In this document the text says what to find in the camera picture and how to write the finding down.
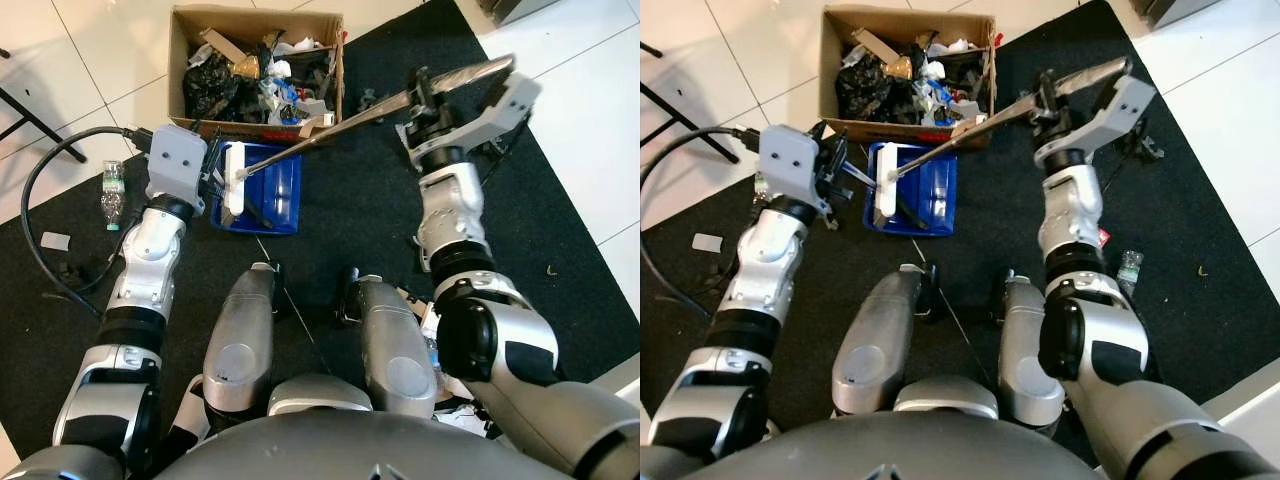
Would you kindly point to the blue plastic dustpan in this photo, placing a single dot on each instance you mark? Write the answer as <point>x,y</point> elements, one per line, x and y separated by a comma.
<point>278,195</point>
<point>935,195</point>

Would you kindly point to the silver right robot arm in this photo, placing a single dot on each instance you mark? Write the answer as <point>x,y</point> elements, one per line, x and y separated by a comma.
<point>490,330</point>
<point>1090,330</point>

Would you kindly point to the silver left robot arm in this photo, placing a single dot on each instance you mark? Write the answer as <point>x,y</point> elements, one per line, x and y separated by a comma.
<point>755,290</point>
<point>135,290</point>

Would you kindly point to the black floor mat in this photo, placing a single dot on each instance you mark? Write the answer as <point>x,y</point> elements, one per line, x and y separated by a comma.
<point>1000,220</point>
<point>350,220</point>

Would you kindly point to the black plastic bag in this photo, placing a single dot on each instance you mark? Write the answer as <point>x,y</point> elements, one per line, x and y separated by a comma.
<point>862,90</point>
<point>208,90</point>

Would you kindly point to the clear plastic bottle green label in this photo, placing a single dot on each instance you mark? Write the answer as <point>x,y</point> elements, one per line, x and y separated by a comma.
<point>762,185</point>
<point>113,195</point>

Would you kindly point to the gold crumpled wrapper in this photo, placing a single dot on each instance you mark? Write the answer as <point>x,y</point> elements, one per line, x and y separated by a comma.
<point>900,67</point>
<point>246,67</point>

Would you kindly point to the brown cardboard box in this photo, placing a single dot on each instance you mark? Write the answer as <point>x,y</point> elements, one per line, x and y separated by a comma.
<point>832,60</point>
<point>180,60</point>

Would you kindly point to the white crumpled paper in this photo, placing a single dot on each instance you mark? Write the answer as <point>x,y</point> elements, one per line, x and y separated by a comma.
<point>279,70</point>
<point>935,71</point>

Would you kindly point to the brown cardboard piece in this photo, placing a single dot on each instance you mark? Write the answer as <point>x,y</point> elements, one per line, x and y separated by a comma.
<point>873,44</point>
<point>216,44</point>

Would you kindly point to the grey furniture corner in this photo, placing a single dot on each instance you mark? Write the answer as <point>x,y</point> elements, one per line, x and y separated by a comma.
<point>1175,10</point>
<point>510,10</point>

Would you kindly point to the small white paper scrap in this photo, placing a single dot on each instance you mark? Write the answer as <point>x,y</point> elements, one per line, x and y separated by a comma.
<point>707,242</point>
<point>55,241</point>

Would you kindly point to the grey left robot leg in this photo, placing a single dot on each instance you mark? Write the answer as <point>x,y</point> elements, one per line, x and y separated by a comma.
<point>880,340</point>
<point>240,340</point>

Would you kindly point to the grey robot leg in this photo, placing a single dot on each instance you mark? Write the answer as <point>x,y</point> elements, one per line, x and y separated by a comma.
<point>880,340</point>
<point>395,345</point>
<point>1028,350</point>
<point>240,340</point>

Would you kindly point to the black metal stand legs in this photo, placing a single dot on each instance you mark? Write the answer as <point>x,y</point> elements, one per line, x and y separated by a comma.
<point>690,125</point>
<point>30,115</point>

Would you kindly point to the small black debris pieces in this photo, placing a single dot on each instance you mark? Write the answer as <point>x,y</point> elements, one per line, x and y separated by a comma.
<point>75,272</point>

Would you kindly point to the small clear plastic bottle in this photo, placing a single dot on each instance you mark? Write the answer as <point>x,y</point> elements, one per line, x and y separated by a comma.
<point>1130,268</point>

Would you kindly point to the white crumpled trash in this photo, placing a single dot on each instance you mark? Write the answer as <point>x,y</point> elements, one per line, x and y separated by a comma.
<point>430,325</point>

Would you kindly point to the grey right robot leg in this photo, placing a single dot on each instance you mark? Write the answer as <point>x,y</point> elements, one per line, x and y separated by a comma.
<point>1028,350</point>
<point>395,345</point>

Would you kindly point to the grey robot torso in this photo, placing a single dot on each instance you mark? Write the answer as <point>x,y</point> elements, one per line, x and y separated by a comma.
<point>350,450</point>
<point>900,450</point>

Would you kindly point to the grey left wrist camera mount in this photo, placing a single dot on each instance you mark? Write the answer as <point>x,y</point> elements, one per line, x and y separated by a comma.
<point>175,160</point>
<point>790,165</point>

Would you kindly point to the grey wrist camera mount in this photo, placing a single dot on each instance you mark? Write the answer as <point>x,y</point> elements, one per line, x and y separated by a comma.
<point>790,165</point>
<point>505,105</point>
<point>175,160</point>
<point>1110,115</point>

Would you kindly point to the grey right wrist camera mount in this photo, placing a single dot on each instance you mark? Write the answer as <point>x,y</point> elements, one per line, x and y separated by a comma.
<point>505,105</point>
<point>1110,115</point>

